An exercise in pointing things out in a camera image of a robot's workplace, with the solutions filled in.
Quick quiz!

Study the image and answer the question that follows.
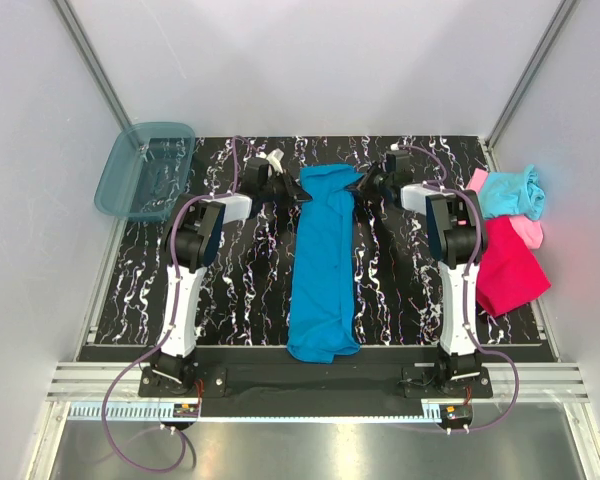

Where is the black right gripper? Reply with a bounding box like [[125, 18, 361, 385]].
[[344, 162, 392, 203]]

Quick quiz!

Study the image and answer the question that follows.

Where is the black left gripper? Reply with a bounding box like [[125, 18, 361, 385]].
[[260, 169, 312, 209]]

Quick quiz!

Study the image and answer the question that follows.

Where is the blue t shirt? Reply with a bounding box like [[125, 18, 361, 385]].
[[287, 164, 361, 364]]

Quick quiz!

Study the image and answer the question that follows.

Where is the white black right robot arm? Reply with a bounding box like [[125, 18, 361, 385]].
[[346, 145, 488, 397]]

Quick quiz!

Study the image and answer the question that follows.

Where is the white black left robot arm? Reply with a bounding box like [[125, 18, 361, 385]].
[[149, 149, 311, 396]]

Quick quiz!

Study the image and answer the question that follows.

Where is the teal transparent plastic bin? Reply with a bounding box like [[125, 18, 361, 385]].
[[94, 122, 196, 222]]

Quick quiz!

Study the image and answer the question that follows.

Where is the cyan t shirt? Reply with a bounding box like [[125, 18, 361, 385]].
[[478, 165, 546, 221]]

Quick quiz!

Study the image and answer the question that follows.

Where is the magenta t shirt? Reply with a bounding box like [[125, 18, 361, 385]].
[[476, 217, 551, 317]]

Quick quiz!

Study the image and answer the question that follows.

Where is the light pink t shirt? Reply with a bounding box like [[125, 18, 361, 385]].
[[467, 168, 544, 250]]

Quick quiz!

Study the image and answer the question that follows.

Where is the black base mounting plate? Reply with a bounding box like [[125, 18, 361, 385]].
[[77, 344, 496, 419]]

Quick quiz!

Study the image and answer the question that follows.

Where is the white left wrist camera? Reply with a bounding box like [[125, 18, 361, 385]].
[[259, 149, 284, 173]]

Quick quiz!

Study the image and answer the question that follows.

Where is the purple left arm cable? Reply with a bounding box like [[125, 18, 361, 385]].
[[99, 134, 254, 474]]

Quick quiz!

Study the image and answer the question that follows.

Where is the right aluminium frame post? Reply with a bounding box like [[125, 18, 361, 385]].
[[485, 0, 580, 150]]

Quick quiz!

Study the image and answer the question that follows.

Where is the aluminium frame post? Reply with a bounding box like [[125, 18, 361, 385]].
[[485, 0, 580, 150], [51, 0, 132, 129]]

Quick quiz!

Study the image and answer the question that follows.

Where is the left aluminium frame post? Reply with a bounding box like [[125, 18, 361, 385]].
[[51, 0, 132, 129]]

